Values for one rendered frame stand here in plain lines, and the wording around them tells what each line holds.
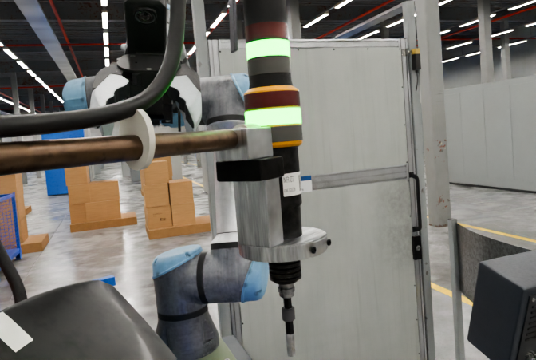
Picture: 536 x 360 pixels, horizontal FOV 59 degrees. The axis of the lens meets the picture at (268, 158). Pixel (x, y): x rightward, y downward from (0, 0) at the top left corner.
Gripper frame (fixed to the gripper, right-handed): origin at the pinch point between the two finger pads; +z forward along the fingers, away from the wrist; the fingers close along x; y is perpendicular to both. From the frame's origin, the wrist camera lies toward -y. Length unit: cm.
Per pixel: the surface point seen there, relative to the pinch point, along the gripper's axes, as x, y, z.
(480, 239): -155, 133, -109
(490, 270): -63, 41, -12
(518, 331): -65, 47, -3
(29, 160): 3.4, -11.2, 24.2
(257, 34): -8.8, -11.6, 8.6
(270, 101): -9.6, -7.7, 11.9
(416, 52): -131, 61, -179
